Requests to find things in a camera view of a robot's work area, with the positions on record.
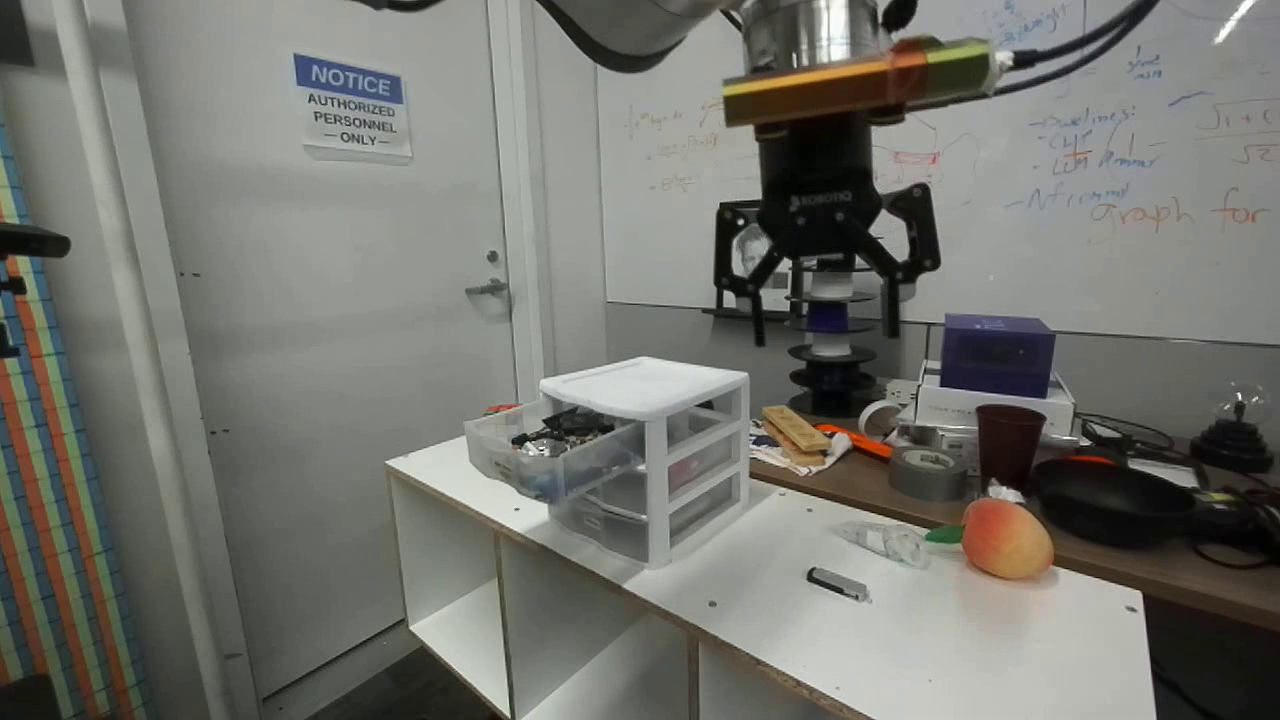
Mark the orange handled tool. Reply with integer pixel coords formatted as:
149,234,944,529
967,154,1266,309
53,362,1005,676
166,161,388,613
814,420,898,469

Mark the black handle bar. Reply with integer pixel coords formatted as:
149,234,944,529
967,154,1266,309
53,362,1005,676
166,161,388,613
0,219,77,265

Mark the blue white notice sign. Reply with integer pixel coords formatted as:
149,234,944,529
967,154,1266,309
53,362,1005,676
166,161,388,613
287,47,418,168

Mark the purple box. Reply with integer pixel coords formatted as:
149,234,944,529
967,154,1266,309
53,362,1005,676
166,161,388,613
937,312,1061,399

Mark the black and white spool stack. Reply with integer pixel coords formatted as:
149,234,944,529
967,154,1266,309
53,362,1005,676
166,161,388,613
784,250,890,420

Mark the black framed picture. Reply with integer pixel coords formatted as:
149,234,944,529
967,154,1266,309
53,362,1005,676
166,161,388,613
714,197,814,324

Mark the clear plastic drawer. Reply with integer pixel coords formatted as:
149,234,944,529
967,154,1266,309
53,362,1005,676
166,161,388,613
553,433,748,525
553,470,748,562

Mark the white cardboard box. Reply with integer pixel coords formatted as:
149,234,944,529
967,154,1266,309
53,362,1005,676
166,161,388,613
916,372,1080,442

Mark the yellow wrist camera bar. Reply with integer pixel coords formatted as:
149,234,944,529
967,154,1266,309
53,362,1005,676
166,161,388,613
720,34,1001,133

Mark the orange toy mango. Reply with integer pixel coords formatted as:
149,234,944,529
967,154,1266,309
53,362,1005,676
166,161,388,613
923,491,1061,586

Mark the brown wooden table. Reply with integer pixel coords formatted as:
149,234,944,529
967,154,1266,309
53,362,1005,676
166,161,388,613
748,424,1280,637

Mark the white door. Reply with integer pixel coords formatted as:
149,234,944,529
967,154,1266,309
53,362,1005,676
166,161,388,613
124,0,524,694

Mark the dark red cup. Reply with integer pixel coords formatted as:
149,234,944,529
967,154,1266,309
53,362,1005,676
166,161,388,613
971,399,1053,496

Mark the white cubby shelf cabinet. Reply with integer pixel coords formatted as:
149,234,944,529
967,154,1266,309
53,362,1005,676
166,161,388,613
384,435,1159,720

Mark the clear drawer holding small parts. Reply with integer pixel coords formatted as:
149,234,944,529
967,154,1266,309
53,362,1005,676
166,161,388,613
459,399,648,508

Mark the wooden brush block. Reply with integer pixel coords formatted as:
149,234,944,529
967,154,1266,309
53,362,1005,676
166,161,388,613
759,399,834,462

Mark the black round desk device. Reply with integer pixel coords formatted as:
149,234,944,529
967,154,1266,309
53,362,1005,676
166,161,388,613
1188,389,1276,476

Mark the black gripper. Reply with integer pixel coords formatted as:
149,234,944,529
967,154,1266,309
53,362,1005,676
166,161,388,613
714,114,944,351

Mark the grey duct tape roll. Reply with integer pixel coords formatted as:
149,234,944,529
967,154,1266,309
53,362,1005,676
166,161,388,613
890,442,971,508

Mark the colourful striped panel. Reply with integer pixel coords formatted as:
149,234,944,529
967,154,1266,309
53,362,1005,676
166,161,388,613
0,125,143,720

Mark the white paper sheet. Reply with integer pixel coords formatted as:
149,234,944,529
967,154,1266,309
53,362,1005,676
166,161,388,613
753,424,856,480

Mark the white stand pole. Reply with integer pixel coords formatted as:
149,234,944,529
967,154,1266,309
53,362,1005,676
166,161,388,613
53,0,256,720

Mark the black frying pan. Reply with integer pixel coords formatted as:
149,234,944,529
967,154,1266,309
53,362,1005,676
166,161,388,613
1034,456,1213,553

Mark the black small parts pile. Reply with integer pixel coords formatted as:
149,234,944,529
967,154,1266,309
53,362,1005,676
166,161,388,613
508,403,626,458

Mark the clear plastic bag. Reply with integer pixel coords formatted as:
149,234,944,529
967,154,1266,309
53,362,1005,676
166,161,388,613
844,517,937,573

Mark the silver door handle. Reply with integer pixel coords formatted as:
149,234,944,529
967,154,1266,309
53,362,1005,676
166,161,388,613
459,249,515,314

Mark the wall whiteboard with writing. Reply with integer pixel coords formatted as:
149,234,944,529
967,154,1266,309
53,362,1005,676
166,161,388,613
594,0,1280,351

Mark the white plastic drawer unit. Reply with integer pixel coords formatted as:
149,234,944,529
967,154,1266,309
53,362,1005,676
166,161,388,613
537,351,758,573

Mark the black cable bundle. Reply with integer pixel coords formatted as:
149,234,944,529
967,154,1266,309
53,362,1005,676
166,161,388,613
1076,412,1195,469

